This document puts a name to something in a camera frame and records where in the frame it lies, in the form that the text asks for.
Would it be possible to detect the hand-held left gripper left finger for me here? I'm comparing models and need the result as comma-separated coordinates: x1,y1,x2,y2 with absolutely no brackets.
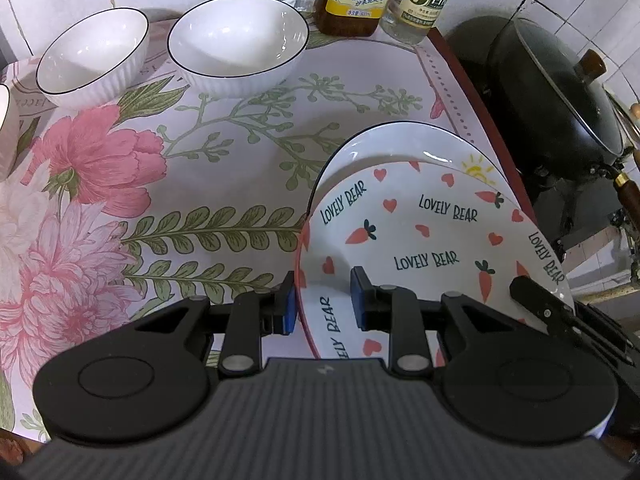
132,272,297,377

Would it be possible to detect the white plate with sun print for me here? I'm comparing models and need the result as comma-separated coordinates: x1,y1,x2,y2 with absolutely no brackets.
312,122,512,223

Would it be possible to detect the clear vinegar bottle yellow cap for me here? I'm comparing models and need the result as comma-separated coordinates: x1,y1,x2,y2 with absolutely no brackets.
379,0,469,45

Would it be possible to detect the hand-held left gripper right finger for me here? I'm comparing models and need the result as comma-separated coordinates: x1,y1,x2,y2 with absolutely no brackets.
350,267,516,377

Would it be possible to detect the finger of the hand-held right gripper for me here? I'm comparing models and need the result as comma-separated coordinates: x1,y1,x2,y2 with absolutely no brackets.
509,275,640,361

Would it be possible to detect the floral tablecloth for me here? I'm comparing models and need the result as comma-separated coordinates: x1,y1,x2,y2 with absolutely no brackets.
0,5,526,442

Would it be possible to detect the pink bunny carrot print plate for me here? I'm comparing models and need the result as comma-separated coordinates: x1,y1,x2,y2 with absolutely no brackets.
295,160,576,361

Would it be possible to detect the white ribbed bowl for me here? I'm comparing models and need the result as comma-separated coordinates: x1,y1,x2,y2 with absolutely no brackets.
0,84,21,182
36,7,150,109
167,0,310,99

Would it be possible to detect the black wok with glass lid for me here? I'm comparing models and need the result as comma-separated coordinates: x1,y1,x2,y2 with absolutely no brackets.
445,15,640,211

